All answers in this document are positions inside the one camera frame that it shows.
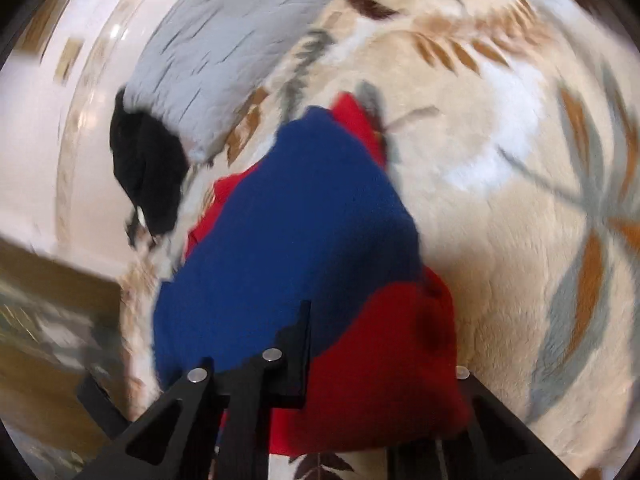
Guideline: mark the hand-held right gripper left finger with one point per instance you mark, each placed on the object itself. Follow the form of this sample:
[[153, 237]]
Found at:
[[292, 360]]

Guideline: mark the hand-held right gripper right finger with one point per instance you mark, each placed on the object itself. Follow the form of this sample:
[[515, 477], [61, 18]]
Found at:
[[482, 410]]

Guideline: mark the red and blue sweater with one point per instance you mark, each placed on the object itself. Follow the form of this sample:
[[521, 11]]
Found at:
[[300, 240]]

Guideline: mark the leaf print fleece blanket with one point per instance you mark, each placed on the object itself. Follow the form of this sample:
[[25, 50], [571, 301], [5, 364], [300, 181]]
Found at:
[[500, 240]]

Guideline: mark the black garment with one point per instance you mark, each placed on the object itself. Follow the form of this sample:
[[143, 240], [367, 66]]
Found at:
[[150, 170]]

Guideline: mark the wooden furniture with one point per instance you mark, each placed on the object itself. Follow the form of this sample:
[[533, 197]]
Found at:
[[50, 320]]

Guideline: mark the grey quilted pillow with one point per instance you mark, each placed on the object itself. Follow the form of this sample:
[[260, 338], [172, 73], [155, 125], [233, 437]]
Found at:
[[225, 60]]

